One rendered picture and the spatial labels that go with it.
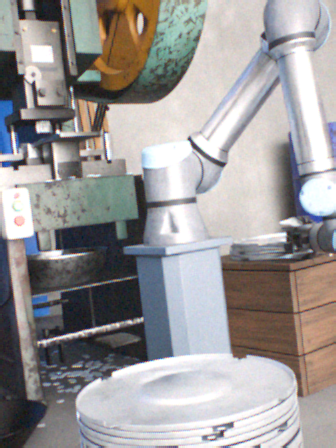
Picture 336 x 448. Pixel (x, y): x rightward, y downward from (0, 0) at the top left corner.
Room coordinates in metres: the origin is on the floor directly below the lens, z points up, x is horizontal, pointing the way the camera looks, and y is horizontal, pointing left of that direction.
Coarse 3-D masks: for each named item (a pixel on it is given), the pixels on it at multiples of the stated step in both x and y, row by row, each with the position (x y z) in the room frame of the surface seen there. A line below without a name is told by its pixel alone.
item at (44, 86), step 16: (32, 32) 2.03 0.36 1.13; (48, 32) 2.06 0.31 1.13; (32, 48) 2.02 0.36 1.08; (48, 48) 2.05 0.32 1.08; (32, 64) 2.02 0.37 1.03; (48, 64) 2.05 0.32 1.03; (32, 80) 2.00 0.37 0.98; (48, 80) 2.02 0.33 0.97; (64, 80) 2.08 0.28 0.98; (16, 96) 2.07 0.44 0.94; (32, 96) 2.01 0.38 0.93; (48, 96) 2.01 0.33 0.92; (64, 96) 2.04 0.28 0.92
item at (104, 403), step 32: (96, 384) 0.88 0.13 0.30; (128, 384) 0.86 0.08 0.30; (160, 384) 0.82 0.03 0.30; (192, 384) 0.81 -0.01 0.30; (224, 384) 0.79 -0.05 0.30; (256, 384) 0.80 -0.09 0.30; (288, 384) 0.78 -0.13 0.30; (96, 416) 0.75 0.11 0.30; (128, 416) 0.73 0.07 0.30; (160, 416) 0.72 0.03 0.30; (192, 416) 0.71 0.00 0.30; (224, 416) 0.70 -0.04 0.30
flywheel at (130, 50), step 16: (96, 0) 2.46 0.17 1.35; (112, 0) 2.28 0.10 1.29; (128, 0) 2.26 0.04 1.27; (144, 0) 2.17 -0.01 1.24; (112, 16) 2.37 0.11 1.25; (128, 16) 2.27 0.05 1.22; (144, 16) 2.18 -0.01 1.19; (112, 32) 2.38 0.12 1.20; (128, 32) 2.28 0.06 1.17; (144, 32) 2.19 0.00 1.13; (112, 48) 2.39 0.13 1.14; (128, 48) 2.29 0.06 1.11; (144, 48) 2.13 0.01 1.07; (96, 64) 2.46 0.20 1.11; (112, 64) 2.41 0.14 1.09; (128, 64) 2.30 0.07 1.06; (112, 80) 2.35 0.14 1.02; (128, 80) 2.25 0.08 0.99
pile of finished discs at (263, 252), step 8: (232, 248) 1.81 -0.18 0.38; (240, 248) 1.77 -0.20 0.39; (248, 248) 1.74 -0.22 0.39; (256, 248) 1.72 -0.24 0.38; (264, 248) 1.71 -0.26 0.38; (272, 248) 1.70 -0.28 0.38; (280, 248) 1.70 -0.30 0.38; (232, 256) 1.82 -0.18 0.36; (240, 256) 1.77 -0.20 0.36; (248, 256) 1.74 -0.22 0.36; (256, 256) 1.73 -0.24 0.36; (264, 256) 1.71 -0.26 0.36; (272, 256) 1.70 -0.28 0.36; (280, 256) 1.70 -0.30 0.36
